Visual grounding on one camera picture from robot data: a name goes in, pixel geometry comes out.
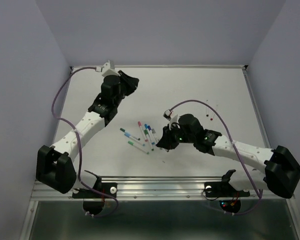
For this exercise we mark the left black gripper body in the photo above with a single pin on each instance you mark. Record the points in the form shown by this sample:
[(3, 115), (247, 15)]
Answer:
[(121, 95)]

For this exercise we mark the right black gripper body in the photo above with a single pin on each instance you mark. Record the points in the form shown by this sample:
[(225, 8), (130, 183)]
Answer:
[(174, 135)]

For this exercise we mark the red cap marker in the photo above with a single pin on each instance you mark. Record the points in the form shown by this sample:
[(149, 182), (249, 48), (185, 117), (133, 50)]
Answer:
[(214, 112)]

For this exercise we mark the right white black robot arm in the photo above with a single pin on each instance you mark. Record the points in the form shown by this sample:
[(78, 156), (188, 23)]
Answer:
[(275, 170)]

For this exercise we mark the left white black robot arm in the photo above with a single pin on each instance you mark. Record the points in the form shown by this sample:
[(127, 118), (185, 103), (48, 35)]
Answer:
[(54, 166)]

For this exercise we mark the grey cap marker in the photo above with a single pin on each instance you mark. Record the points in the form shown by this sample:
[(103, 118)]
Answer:
[(155, 135)]

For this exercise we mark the purple cap marker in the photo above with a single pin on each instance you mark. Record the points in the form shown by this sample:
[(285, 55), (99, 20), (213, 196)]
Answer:
[(149, 128)]

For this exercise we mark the pink cap marker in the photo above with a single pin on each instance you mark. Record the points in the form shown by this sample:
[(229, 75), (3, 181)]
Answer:
[(142, 131)]

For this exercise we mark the dark green cap marker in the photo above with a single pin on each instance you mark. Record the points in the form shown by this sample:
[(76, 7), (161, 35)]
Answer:
[(130, 134)]

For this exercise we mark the light blue cap marker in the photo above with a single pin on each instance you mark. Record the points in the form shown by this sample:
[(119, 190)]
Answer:
[(134, 139)]

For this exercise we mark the teal green cap marker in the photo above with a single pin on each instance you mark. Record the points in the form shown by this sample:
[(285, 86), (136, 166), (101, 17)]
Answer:
[(138, 147)]

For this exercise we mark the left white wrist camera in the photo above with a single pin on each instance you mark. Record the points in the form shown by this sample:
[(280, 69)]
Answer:
[(107, 69)]

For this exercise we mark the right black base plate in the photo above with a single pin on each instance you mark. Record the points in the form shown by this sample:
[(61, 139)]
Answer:
[(229, 198)]

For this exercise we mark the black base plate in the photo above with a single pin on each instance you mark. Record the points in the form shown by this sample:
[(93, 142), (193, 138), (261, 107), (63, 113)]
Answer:
[(229, 198), (98, 201)]

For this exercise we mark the aluminium front rail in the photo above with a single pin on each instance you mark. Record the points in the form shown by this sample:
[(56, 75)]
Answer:
[(137, 189)]

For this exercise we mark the aluminium rail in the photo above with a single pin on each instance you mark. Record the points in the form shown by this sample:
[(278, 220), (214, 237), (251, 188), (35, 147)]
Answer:
[(261, 117), (137, 189)]

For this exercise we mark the aluminium right side rail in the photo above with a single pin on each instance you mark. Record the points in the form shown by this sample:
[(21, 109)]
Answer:
[(261, 117)]

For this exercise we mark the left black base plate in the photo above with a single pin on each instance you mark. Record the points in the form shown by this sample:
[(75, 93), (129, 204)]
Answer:
[(98, 201)]

